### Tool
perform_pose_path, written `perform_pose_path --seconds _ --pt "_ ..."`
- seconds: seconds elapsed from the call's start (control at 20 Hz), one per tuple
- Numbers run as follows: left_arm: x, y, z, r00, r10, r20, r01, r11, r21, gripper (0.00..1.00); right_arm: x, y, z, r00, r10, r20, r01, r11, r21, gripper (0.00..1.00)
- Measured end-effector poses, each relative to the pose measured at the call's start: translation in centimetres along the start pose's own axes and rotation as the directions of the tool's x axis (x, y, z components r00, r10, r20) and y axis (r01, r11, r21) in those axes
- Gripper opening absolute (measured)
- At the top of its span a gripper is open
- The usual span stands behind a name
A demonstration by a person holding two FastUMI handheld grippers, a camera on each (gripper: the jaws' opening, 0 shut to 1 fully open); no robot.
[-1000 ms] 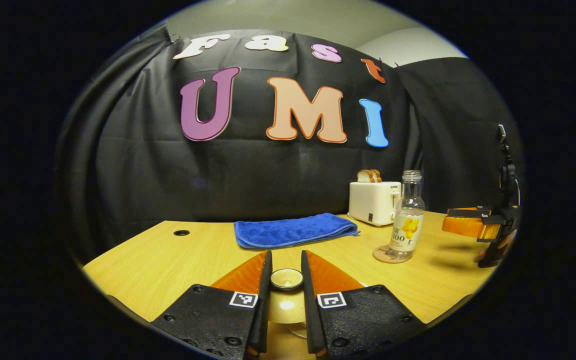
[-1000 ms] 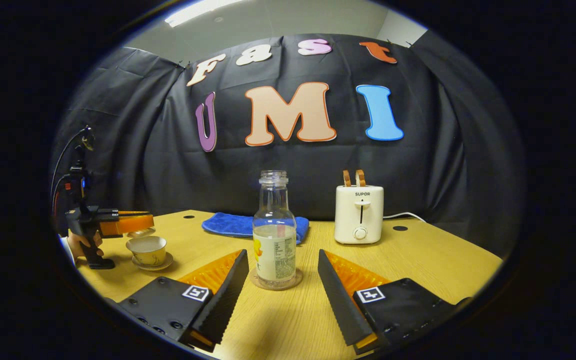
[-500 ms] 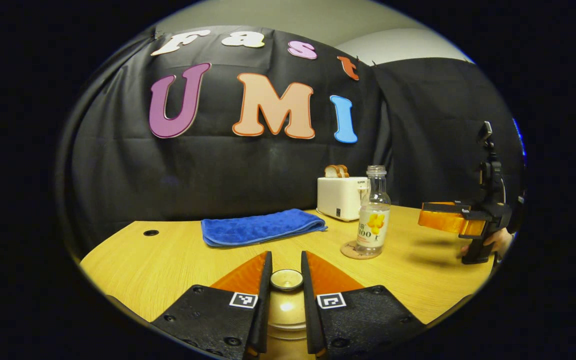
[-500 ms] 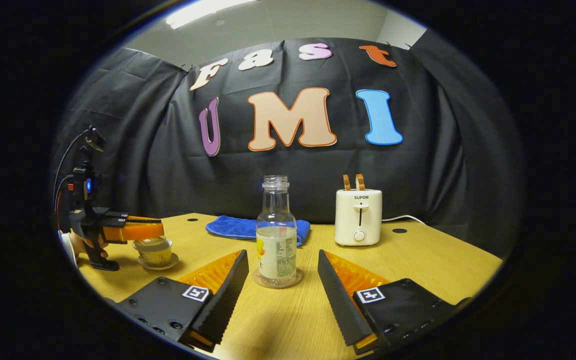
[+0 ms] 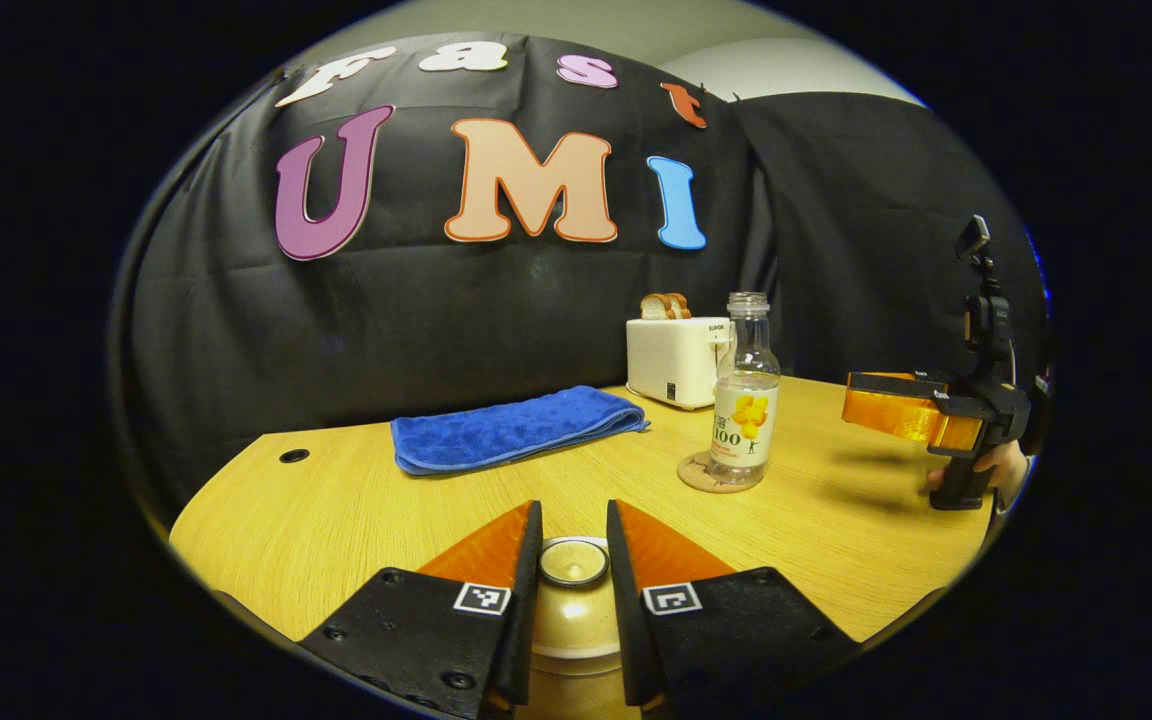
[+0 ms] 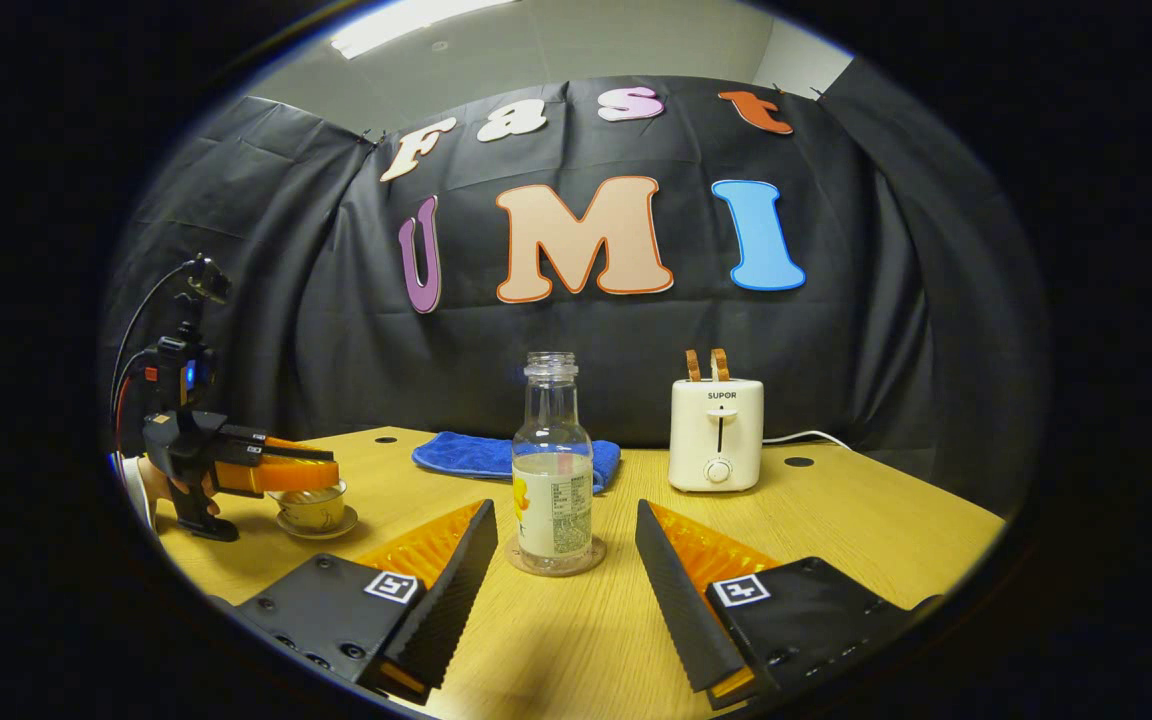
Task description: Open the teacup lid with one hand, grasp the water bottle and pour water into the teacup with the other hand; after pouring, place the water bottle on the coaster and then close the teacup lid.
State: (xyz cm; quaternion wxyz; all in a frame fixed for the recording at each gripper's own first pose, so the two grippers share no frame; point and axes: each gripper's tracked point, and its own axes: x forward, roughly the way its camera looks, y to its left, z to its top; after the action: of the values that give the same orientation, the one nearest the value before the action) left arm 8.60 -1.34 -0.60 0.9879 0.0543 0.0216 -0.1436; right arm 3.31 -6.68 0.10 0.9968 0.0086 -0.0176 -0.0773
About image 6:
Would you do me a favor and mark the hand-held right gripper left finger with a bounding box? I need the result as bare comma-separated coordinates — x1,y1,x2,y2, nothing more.
236,499,499,706

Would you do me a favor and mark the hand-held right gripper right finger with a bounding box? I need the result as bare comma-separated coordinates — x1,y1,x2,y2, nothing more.
635,499,942,711

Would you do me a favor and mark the white teacup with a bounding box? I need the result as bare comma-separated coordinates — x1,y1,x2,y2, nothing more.
271,492,349,534

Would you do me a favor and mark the round cork coaster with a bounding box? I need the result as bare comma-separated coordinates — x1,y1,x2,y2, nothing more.
504,535,608,578

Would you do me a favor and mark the clear water bottle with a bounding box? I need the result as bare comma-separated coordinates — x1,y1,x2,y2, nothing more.
511,351,595,574

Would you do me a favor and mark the white saucer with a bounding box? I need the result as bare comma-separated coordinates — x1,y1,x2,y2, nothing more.
274,505,359,541

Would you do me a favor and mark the black backdrop cloth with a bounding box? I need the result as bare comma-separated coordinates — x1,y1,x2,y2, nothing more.
101,55,1047,521

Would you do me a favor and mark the blue towel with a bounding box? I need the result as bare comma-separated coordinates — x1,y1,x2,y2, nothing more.
411,431,622,495

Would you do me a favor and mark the white toaster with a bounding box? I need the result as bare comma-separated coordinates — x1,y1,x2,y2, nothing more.
668,378,765,493

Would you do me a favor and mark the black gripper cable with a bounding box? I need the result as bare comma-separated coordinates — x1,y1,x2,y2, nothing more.
109,260,199,421

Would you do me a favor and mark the white toaster cable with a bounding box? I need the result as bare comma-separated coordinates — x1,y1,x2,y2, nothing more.
762,430,855,453

